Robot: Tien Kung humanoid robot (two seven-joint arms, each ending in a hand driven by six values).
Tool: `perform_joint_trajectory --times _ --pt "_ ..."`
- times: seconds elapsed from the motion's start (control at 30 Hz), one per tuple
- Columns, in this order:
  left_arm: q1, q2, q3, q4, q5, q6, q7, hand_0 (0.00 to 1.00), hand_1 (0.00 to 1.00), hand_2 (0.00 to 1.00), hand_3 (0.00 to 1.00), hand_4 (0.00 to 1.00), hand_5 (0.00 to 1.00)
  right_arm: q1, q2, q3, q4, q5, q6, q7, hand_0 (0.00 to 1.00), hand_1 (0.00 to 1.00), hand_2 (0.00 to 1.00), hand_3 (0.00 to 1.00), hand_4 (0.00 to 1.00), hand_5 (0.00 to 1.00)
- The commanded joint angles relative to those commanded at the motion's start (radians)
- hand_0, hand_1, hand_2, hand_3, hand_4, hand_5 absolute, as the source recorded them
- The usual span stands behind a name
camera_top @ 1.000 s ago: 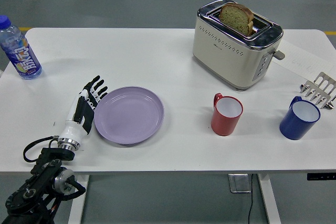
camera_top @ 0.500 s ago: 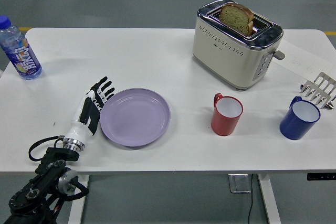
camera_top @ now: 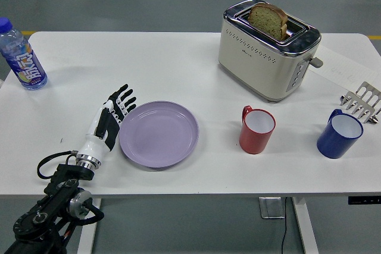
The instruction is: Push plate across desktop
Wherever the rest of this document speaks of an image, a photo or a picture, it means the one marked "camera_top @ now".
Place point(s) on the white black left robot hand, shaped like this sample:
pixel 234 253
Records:
pixel 92 147

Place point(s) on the purple round plate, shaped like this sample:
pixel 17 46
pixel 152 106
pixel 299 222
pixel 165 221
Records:
pixel 159 135

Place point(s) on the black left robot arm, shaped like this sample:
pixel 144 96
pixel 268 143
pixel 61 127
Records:
pixel 50 197

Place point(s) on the white table leg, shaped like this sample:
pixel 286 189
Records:
pixel 87 239
pixel 305 230

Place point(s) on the blue label drink bottle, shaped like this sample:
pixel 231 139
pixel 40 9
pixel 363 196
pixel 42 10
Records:
pixel 25 63

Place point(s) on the red cup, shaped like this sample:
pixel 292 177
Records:
pixel 253 139

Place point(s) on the cream steel toaster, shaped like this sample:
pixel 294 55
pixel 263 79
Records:
pixel 262 66

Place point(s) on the silver under-table control box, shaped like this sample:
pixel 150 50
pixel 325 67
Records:
pixel 271 208

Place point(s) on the brown bread slice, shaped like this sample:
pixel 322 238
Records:
pixel 266 22

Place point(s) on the blue cup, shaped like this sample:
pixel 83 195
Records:
pixel 332 145

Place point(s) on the white paper sheet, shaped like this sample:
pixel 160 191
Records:
pixel 345 63

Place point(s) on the black desk height controller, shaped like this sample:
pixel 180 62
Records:
pixel 364 200

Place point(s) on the silver metal toast rack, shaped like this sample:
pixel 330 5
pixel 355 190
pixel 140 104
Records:
pixel 367 94

